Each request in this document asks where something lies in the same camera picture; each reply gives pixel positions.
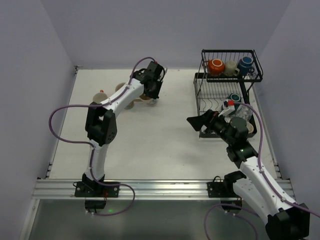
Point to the salmon orange mug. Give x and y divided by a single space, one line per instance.
99 97

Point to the tall floral white mug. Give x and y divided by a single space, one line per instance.
147 100

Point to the dark teal mug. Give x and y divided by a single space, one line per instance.
234 97

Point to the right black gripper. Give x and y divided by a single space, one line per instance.
206 120

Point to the cream floral mug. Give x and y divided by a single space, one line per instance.
125 96

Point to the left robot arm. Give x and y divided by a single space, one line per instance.
101 120

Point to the blue mug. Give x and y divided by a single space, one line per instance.
245 66

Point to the small beige cup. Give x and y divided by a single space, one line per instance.
250 128

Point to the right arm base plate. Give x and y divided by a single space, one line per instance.
217 188

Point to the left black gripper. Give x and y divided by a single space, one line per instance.
155 90

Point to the aluminium mounting rail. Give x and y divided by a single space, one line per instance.
180 190

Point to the beige mug upper shelf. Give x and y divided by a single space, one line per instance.
231 69

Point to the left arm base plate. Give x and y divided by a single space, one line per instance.
91 189

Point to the orange round mug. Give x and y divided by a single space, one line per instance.
215 67

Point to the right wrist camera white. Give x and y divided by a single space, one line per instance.
228 107

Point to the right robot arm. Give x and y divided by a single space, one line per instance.
282 217

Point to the black wire dish rack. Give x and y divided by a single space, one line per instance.
211 91

